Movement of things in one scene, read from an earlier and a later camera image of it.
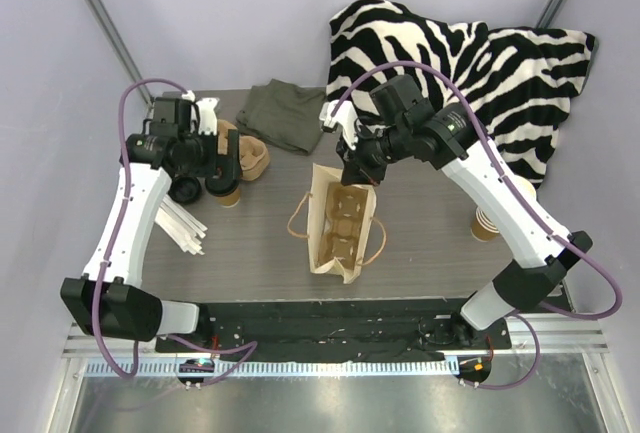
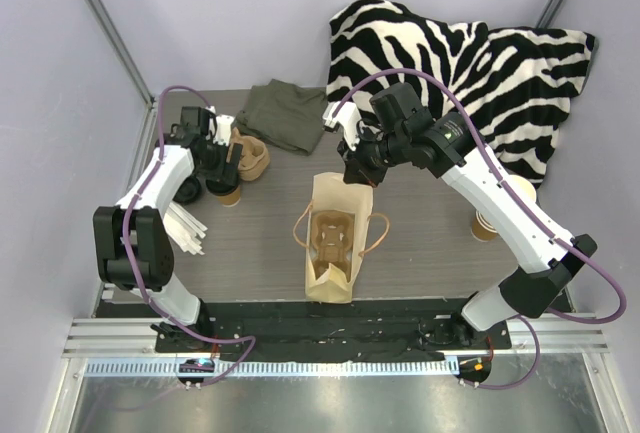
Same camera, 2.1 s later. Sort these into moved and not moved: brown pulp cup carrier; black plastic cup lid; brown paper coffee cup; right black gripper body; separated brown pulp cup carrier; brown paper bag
Moved: separated brown pulp cup carrier; brown paper bag
Not moved: right black gripper body; black plastic cup lid; brown paper coffee cup; brown pulp cup carrier
